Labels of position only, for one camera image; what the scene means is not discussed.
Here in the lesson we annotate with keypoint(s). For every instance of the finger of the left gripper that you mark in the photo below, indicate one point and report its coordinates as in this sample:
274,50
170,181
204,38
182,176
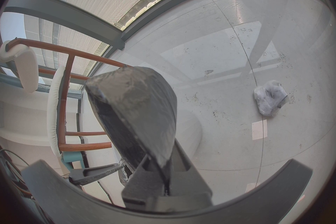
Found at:
97,173

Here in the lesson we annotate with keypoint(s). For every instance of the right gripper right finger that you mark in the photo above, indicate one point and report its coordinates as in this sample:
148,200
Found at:
189,181

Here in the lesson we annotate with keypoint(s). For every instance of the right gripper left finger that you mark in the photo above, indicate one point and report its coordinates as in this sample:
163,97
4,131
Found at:
141,183

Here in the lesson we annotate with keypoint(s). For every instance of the cream cushioned wooden chair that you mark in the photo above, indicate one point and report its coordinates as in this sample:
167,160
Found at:
56,112

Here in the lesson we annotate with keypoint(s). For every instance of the crumpled white paper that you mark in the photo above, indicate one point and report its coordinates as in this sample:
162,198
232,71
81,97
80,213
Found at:
270,99

